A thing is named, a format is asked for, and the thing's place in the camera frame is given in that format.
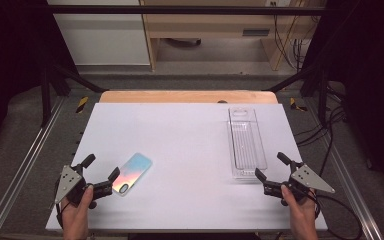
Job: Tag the clear plastic packaging tray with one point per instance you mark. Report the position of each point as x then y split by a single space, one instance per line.
246 143

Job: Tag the black curtain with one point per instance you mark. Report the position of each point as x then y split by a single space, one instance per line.
370 83
10 60

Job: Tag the person's right hand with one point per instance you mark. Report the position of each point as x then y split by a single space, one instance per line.
300 211

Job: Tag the white table sheet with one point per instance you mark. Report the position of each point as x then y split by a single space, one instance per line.
186 160

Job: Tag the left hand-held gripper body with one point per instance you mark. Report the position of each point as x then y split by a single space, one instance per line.
67 181

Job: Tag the iridescent phone case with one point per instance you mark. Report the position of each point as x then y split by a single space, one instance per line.
132 173

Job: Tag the light wooden table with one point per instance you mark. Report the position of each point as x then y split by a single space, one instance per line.
186 96

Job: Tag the person's left hand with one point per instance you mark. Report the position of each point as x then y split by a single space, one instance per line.
76 213

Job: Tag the black frame crossbar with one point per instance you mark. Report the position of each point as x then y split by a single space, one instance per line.
180 10

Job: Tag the black frame strut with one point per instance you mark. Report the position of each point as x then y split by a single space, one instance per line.
296 78
76 78

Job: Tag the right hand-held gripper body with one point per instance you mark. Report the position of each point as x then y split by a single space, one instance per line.
308 180

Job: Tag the light wooden desk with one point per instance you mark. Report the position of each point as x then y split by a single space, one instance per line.
213 26

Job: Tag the yellow black hazard tape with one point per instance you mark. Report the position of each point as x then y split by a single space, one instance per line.
82 104
295 105

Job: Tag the white cabinet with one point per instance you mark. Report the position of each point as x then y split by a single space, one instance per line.
106 36

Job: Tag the aluminium floor rail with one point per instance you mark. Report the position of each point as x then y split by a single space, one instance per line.
350 180
20 166

